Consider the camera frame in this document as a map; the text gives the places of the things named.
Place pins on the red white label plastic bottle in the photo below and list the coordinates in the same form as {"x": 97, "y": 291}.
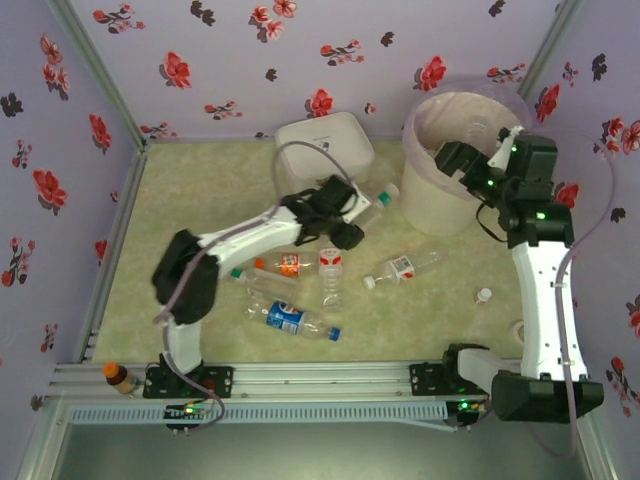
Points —
{"x": 401, "y": 267}
{"x": 331, "y": 257}

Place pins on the clear bottle with green cap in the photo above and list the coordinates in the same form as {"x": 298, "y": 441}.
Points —
{"x": 384, "y": 199}
{"x": 239, "y": 273}

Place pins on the Pepsi label plastic bottle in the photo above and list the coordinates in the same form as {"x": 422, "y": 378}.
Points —
{"x": 285, "y": 317}

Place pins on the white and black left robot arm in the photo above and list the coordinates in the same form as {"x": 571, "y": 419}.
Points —
{"x": 250, "y": 235}

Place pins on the beige bin with plastic liner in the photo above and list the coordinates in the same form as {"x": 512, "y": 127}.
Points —
{"x": 430, "y": 200}

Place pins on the orange label bottle orange cap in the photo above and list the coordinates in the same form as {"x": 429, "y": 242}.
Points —
{"x": 290, "y": 264}

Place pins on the white zip storage case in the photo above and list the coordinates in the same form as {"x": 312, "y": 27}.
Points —
{"x": 325, "y": 135}

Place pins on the white bottle cap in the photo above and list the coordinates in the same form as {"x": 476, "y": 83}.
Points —
{"x": 483, "y": 296}

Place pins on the white tape roll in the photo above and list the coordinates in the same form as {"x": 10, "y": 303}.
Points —
{"x": 517, "y": 331}

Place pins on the black circuit board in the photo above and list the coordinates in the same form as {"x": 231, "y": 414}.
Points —
{"x": 192, "y": 412}
{"x": 465, "y": 410}

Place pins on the brown bottle with orange cap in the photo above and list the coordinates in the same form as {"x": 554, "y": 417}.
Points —
{"x": 120, "y": 382}

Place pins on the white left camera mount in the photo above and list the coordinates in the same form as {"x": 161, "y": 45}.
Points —
{"x": 358, "y": 202}

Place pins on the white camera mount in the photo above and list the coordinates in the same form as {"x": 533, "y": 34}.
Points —
{"x": 358, "y": 202}
{"x": 502, "y": 152}

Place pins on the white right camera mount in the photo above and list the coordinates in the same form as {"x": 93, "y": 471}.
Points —
{"x": 502, "y": 152}

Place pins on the aluminium extrusion cross rail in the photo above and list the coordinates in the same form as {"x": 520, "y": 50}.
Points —
{"x": 320, "y": 380}

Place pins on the aluminium corner post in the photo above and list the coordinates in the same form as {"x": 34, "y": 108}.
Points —
{"x": 99, "y": 70}
{"x": 548, "y": 45}

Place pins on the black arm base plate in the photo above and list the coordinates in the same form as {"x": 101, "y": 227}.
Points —
{"x": 425, "y": 380}
{"x": 220, "y": 382}

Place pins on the aluminium side rail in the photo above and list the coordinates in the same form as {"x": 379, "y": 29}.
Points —
{"x": 125, "y": 205}

